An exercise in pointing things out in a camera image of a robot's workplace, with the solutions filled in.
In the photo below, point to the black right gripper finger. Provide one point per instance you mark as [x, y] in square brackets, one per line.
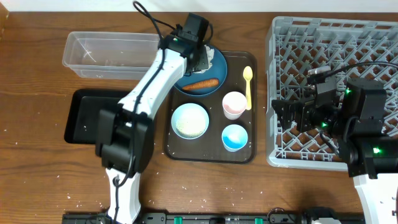
[286, 120]
[287, 106]

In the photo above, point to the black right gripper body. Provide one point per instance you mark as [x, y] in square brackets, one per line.
[292, 112]

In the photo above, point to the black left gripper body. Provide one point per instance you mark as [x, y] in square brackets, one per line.
[201, 59]

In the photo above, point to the white paper napkin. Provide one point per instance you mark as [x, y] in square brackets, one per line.
[210, 59]

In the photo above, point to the orange carrot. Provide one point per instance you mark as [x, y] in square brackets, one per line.
[202, 84]

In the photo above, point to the pink plastic cup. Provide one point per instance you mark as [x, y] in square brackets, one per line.
[234, 105]

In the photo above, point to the light blue bowl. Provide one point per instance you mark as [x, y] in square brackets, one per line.
[190, 121]

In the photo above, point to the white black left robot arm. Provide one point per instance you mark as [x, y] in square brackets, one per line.
[125, 133]

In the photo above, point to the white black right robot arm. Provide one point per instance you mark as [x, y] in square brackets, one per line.
[370, 155]

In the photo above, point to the grey dishwasher rack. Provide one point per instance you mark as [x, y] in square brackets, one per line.
[295, 45]

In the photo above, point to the dark blue plate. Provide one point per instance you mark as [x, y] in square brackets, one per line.
[218, 70]

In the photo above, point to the yellow plastic spoon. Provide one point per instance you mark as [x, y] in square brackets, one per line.
[247, 75]

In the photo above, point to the blue plastic cup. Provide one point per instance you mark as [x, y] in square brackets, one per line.
[234, 137]

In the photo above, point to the dark brown serving tray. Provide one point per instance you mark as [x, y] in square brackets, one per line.
[209, 147]

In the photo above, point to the clear plastic bin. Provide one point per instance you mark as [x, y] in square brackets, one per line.
[110, 55]

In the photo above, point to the black rectangular tray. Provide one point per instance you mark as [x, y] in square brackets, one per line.
[82, 122]

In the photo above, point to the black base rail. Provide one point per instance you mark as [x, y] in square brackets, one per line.
[274, 216]

